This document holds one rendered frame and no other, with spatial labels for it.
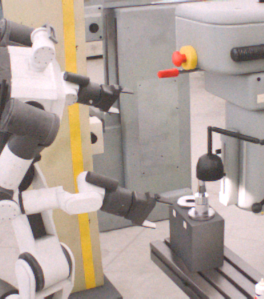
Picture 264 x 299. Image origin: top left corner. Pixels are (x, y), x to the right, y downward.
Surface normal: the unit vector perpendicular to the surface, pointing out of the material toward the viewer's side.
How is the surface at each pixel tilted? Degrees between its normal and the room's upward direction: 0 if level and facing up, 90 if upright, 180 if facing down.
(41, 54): 114
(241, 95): 90
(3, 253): 0
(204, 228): 90
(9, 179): 106
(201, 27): 90
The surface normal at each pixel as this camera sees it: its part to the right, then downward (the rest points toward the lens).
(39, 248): 0.67, -0.04
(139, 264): -0.04, -0.94
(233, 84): -0.90, 0.17
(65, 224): 0.44, 0.28
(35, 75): 0.29, -0.75
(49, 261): 0.61, -0.27
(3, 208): 0.21, 0.57
